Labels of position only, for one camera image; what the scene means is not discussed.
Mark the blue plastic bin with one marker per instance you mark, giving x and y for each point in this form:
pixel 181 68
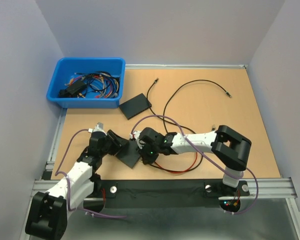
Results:
pixel 87 82

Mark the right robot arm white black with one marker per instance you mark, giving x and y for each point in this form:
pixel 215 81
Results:
pixel 231 148

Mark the black base mat strip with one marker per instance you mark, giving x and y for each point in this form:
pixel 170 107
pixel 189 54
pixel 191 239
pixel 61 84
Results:
pixel 170 193

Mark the black network switch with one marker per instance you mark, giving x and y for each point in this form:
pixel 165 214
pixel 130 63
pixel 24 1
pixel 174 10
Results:
pixel 135 106
pixel 129 154

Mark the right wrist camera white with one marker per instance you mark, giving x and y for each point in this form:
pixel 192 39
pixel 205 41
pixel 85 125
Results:
pixel 135 136

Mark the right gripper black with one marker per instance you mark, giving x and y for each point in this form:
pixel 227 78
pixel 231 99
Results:
pixel 146 157

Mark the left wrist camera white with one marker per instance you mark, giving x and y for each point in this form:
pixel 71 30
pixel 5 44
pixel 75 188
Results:
pixel 99 127

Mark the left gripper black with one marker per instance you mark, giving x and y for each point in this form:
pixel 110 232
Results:
pixel 116 143

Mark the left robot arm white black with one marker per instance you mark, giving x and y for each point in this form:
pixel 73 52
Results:
pixel 49 211

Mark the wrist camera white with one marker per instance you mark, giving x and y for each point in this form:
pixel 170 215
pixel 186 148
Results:
pixel 99 127
pixel 135 136

